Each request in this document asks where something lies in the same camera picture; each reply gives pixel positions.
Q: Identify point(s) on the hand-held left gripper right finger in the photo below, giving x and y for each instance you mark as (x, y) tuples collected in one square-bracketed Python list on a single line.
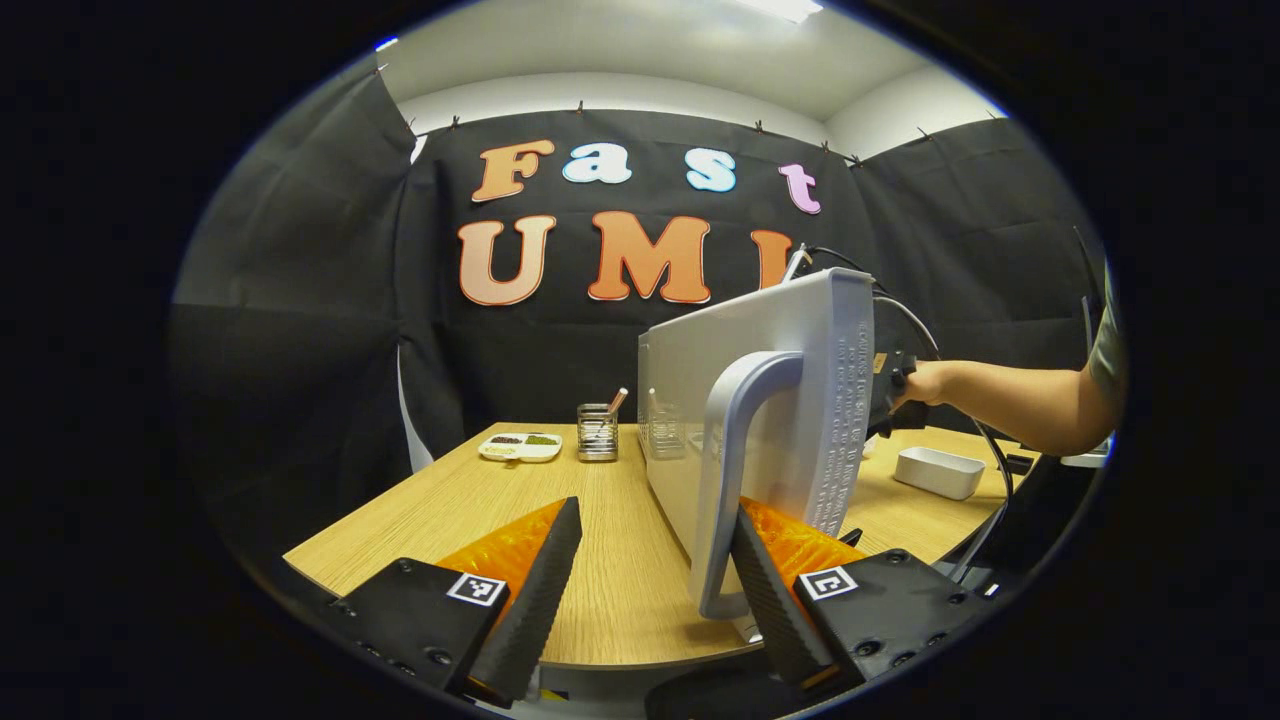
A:
[(770, 600)]

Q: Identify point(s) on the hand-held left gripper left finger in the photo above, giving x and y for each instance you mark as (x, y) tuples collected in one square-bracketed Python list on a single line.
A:
[(545, 600)]

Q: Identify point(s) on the white microwave oven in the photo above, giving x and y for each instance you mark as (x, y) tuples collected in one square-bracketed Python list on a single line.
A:
[(760, 330)]

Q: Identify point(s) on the white rectangular dish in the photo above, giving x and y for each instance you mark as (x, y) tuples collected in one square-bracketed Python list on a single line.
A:
[(940, 475)]

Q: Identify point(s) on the small black block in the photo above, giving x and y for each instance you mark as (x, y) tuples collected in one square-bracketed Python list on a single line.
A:
[(1020, 464)]

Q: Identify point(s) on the white divided condiment dish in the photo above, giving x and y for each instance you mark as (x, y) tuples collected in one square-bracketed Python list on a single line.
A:
[(520, 448)]

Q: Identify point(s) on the metal mesh holder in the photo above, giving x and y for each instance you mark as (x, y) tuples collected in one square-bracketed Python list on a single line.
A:
[(597, 440)]

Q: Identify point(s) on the small wooden stick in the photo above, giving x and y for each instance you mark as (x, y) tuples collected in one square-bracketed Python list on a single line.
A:
[(618, 400)]

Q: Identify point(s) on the person's grey shirt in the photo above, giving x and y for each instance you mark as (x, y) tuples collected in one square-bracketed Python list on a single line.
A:
[(1108, 340)]

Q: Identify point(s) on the black backdrop cloth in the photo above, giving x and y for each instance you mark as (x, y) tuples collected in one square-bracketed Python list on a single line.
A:
[(300, 330)]

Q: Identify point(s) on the ceiling light panel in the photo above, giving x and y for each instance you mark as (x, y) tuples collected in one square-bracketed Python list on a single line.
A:
[(785, 8)]

